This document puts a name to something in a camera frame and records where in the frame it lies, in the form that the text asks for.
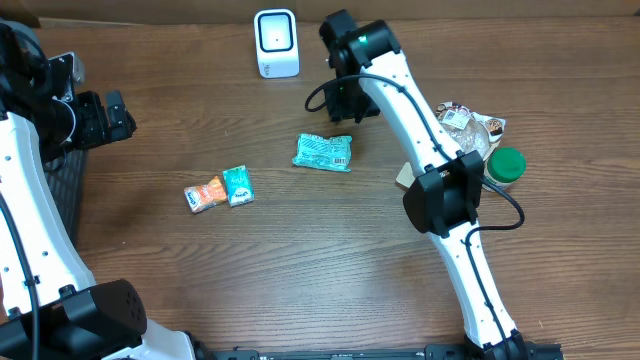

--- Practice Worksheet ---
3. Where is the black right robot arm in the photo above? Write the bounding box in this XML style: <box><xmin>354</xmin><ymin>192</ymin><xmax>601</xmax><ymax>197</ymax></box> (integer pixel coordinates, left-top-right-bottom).
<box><xmin>319</xmin><ymin>10</ymin><xmax>529</xmax><ymax>359</ymax></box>

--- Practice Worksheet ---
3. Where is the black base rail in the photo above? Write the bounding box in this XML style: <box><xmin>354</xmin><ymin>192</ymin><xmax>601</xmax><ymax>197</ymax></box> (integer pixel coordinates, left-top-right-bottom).
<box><xmin>209</xmin><ymin>342</ymin><xmax>566</xmax><ymax>360</ymax></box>

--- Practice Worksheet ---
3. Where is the teal snack packet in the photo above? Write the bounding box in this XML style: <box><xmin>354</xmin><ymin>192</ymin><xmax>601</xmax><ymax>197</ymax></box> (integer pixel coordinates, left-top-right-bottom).
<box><xmin>292</xmin><ymin>133</ymin><xmax>352</xmax><ymax>173</ymax></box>

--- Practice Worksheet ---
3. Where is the grey plastic mesh basket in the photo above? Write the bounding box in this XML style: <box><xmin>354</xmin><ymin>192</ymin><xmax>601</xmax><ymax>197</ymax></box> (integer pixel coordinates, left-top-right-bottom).
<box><xmin>0</xmin><ymin>19</ymin><xmax>89</xmax><ymax>246</ymax></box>

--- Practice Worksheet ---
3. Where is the beige brown snack bag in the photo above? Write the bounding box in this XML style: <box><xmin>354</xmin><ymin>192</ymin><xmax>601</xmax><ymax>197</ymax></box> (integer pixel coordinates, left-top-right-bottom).
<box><xmin>394</xmin><ymin>101</ymin><xmax>507</xmax><ymax>189</ymax></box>

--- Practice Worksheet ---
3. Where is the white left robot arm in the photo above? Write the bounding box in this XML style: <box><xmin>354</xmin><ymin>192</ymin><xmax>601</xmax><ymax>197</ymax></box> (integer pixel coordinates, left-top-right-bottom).
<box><xmin>1</xmin><ymin>22</ymin><xmax>210</xmax><ymax>359</ymax></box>

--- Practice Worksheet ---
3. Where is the white barcode scanner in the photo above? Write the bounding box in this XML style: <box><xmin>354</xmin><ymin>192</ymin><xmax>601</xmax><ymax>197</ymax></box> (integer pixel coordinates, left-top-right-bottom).
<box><xmin>254</xmin><ymin>8</ymin><xmax>300</xmax><ymax>79</ymax></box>

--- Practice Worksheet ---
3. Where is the green lid jar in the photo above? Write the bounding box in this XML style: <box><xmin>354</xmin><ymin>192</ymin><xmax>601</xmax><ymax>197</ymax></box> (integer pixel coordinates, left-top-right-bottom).
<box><xmin>484</xmin><ymin>148</ymin><xmax>527</xmax><ymax>190</ymax></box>

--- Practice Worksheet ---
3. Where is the small teal white packet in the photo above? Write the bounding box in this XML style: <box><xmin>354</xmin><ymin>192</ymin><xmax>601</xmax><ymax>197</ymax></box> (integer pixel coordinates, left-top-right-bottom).
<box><xmin>222</xmin><ymin>165</ymin><xmax>255</xmax><ymax>207</ymax></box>

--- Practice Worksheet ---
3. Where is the orange snack packet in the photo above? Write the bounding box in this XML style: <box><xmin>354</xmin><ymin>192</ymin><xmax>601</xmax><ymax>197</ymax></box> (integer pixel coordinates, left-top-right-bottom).
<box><xmin>184</xmin><ymin>176</ymin><xmax>228</xmax><ymax>214</ymax></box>

